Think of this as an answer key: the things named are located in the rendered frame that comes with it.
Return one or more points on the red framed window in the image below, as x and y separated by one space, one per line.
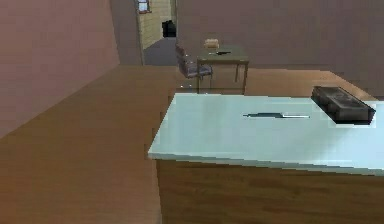
143 6

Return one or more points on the green top wooden table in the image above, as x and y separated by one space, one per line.
226 60

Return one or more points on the black box shape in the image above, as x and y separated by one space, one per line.
168 28

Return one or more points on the black toaster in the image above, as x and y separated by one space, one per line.
341 104

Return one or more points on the grey purple chair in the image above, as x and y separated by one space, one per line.
191 66

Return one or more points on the small black knife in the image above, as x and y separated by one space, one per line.
221 52

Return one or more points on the pale blue top counter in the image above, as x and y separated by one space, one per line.
233 140

